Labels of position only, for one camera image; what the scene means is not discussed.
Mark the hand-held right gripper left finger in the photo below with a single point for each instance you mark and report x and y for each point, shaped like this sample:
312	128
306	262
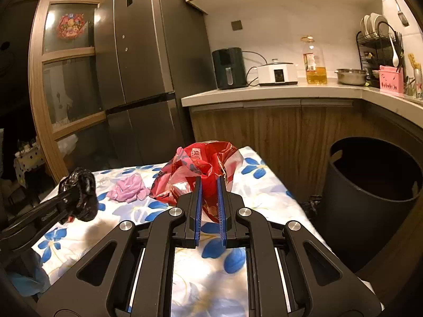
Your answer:
197	211

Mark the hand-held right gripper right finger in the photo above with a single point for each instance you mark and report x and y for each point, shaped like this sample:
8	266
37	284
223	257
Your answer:
222	211

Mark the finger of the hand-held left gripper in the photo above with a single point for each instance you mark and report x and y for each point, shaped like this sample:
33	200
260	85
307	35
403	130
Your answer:
49	201
39	221

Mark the black plastic bag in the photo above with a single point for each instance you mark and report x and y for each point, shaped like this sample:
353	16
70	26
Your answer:
87	204

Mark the red printed plastic bag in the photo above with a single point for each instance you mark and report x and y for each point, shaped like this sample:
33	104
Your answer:
198	168

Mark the black trash bin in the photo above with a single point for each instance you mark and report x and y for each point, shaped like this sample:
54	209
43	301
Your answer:
347	221

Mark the blue cloth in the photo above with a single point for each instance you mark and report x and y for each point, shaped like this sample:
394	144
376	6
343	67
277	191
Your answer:
29	282

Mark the polka dot cloth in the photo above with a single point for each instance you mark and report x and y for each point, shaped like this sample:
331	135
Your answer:
28	163

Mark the wooden base cabinet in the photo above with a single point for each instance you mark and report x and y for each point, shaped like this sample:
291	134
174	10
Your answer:
264	128

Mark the wooden glass door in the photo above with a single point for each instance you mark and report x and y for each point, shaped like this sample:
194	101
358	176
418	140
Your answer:
36	89

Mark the white kitchen countertop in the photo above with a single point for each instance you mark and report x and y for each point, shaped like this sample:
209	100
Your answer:
264	94

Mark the black air fryer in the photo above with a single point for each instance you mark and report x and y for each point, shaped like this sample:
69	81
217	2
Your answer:
228	67

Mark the white electric cooker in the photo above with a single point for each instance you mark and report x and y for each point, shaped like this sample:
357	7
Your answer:
277	74

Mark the grey refrigerator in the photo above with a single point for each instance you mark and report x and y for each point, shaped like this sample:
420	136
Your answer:
148	56

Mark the cooking oil bottle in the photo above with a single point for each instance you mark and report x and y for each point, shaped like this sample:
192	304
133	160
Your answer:
315	72

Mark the red door decoration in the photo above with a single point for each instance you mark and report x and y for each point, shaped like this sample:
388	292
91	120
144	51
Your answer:
71	26

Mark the steel pot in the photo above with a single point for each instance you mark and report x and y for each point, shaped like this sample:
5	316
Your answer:
350	77

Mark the black dish rack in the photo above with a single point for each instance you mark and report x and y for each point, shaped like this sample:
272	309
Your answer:
366	56

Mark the pink utensil box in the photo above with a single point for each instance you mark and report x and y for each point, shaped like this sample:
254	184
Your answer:
391	82

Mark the white spoon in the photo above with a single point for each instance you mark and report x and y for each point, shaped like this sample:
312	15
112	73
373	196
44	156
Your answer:
395	59

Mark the white and red can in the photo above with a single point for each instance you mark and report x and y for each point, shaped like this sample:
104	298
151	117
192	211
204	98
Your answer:
419	87

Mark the white plate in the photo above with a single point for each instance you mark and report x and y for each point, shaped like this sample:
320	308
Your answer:
365	24
378	23

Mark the hanging metal spatula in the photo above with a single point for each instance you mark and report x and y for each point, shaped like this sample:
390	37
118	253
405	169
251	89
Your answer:
403	18

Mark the dark wall switch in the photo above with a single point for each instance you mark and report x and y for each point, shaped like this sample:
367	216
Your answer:
236	25

